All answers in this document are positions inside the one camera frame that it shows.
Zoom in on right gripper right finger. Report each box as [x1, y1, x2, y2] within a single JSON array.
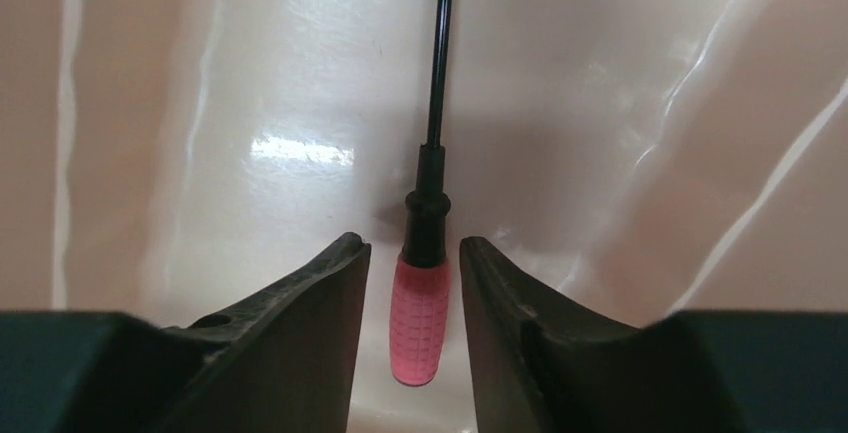
[[459, 237, 847, 432]]

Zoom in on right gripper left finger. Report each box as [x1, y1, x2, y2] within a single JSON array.
[[1, 233, 371, 432]]

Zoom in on red handled screwdriver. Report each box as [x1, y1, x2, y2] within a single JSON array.
[[389, 0, 452, 387]]

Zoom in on pink plastic bin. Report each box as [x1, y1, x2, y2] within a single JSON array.
[[1, 0, 847, 432]]

